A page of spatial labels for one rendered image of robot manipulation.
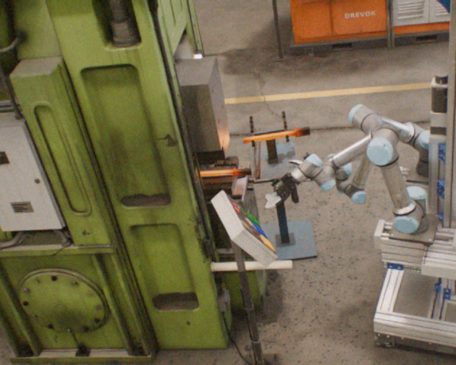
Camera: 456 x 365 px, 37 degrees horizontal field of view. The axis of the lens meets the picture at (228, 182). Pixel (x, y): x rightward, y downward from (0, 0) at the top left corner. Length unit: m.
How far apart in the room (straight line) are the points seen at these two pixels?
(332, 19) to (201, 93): 3.92
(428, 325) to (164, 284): 1.49
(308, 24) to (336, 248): 3.08
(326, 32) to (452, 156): 3.89
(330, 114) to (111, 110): 3.19
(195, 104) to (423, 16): 4.13
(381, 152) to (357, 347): 1.41
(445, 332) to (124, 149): 1.98
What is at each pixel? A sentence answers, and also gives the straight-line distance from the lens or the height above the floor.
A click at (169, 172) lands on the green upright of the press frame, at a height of 1.33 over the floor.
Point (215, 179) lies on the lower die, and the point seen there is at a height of 0.99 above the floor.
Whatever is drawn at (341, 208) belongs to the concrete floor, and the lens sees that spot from 5.07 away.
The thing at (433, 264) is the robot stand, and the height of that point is 0.73.
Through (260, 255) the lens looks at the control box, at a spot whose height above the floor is 1.01.
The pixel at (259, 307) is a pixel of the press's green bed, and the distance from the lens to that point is 4.35.
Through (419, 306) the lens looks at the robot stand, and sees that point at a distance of 4.07.
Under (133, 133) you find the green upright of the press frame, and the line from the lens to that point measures 3.34.
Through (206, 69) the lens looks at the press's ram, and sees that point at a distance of 3.49.
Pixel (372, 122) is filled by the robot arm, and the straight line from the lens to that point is 3.60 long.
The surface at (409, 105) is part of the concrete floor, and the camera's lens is 6.22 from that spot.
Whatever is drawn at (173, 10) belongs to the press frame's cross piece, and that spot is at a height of 1.99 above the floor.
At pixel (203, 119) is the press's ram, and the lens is 3.46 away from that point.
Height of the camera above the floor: 3.20
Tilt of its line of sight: 36 degrees down
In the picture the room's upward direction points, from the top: 11 degrees counter-clockwise
